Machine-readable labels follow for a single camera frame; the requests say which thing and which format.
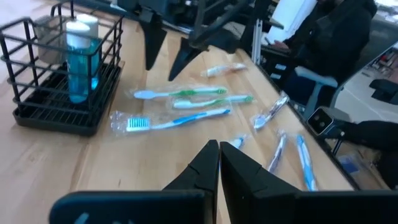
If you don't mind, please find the grey translucent caddy cup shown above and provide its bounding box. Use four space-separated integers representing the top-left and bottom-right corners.
32 14 68 65

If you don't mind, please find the purple toothbrush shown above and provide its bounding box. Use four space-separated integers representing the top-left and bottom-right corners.
266 129 289 174
251 93 290 131

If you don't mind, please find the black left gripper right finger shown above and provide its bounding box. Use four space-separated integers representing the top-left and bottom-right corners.
220 142 398 224

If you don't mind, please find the blue mouthwash bottle white cap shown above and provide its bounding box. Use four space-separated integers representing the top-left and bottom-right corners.
76 14 101 91
65 20 91 104

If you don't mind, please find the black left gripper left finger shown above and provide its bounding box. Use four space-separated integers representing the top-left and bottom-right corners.
49 139 220 224

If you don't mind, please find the black wire caddy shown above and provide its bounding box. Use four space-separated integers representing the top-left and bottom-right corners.
0 0 125 138

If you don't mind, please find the aluminium frame post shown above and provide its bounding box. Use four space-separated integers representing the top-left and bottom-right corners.
252 17 262 65

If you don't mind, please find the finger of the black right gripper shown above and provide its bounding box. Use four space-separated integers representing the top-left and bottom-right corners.
168 39 208 82
139 9 168 71

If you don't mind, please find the green toothbrush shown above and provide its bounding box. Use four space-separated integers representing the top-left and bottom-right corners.
169 94 256 110
126 83 229 102

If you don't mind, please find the light blue chair armrest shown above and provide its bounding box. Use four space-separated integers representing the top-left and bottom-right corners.
294 66 340 121

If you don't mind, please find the table-level camera box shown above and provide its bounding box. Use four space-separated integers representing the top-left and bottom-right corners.
306 107 335 136

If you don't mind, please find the blue toothbrush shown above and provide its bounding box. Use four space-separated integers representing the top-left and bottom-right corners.
228 133 249 150
294 133 320 192
109 107 233 136

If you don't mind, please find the person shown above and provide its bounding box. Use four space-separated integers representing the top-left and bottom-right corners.
269 0 379 105

